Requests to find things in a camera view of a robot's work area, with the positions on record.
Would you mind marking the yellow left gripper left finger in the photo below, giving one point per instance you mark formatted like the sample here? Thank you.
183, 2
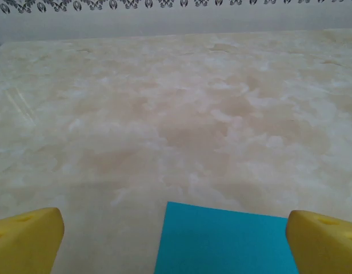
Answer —
27, 239

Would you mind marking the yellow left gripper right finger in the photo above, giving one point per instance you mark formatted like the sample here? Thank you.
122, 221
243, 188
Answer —
324, 245

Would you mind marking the blue paper sheet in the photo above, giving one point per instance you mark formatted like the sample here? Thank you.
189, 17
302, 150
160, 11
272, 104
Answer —
221, 245

